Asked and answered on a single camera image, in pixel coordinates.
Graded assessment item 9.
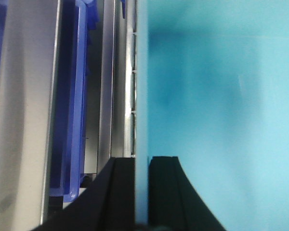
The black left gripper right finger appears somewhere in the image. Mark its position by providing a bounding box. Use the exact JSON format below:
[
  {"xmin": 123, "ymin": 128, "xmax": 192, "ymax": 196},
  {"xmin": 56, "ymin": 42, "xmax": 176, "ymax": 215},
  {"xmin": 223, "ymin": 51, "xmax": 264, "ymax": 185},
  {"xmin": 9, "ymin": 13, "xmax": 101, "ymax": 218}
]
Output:
[{"xmin": 148, "ymin": 156, "xmax": 225, "ymax": 231}]

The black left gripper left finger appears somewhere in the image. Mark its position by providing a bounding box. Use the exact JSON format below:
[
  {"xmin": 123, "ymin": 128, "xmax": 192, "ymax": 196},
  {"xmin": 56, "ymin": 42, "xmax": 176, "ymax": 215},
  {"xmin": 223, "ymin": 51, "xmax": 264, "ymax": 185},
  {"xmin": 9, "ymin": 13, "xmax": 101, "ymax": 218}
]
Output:
[{"xmin": 35, "ymin": 158, "xmax": 135, "ymax": 231}]

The light cyan plastic bin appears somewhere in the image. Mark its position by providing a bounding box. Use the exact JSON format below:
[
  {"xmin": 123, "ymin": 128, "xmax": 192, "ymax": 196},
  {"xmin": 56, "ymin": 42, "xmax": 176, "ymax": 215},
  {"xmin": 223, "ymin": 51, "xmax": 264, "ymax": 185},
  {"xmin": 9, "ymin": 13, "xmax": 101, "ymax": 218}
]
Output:
[{"xmin": 137, "ymin": 0, "xmax": 289, "ymax": 231}]

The steel shelf divider panel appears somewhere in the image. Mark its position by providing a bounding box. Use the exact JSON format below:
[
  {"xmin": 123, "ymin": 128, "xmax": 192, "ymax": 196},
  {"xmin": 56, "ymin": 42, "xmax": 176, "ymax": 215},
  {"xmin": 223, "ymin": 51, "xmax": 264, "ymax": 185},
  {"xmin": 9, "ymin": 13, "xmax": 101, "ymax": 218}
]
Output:
[{"xmin": 0, "ymin": 0, "xmax": 63, "ymax": 231}]

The dark blue bin beside shelf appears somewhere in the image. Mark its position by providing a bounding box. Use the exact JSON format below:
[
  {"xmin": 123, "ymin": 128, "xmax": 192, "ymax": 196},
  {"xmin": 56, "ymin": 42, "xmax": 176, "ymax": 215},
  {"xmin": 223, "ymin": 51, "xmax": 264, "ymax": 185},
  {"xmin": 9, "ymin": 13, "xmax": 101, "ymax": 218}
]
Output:
[{"xmin": 49, "ymin": 0, "xmax": 99, "ymax": 203}]

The stainless steel shelf rail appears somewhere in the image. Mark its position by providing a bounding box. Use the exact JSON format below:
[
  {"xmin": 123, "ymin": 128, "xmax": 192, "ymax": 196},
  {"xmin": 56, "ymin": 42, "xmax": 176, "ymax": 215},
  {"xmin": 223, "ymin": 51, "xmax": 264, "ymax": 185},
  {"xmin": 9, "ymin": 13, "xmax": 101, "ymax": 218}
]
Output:
[{"xmin": 97, "ymin": 0, "xmax": 137, "ymax": 172}]

